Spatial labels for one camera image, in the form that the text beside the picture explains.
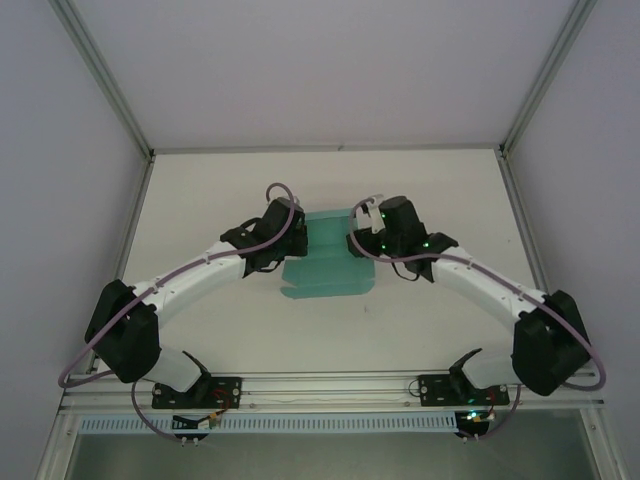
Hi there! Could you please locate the teal paper box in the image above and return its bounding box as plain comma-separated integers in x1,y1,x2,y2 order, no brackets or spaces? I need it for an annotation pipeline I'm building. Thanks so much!
280,209,377,302

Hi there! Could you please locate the small connector board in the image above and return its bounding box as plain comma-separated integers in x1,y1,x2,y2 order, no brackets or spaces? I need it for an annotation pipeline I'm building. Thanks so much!
172,413,222,432
457,408,496,432

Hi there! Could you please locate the grey metal panel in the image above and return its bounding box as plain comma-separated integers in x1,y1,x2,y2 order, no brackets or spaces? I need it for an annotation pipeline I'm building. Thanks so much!
64,432,601,480

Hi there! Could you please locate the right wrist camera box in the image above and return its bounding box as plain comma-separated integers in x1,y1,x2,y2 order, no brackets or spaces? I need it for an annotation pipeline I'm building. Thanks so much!
366,193,387,235

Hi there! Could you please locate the aluminium table side rail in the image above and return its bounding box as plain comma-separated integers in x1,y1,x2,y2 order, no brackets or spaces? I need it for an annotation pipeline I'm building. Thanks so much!
498,153,575,370
85,153,156,375

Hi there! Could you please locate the aluminium mounting rail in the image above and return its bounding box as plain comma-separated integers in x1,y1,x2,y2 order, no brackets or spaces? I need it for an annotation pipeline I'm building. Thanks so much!
59,368,606,412

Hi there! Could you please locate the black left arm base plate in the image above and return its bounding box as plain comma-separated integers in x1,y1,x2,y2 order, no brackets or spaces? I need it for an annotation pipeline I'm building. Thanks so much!
151,375,244,410

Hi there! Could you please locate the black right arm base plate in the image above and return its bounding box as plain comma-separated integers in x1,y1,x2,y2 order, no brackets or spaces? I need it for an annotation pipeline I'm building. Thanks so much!
418,373,511,407

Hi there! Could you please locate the slotted cable duct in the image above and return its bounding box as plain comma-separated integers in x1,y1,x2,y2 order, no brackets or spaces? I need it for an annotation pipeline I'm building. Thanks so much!
79,412,459,434

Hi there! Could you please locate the aluminium frame post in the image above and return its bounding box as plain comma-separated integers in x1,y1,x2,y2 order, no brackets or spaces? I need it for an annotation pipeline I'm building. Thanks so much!
49,0,155,159
498,0,601,159

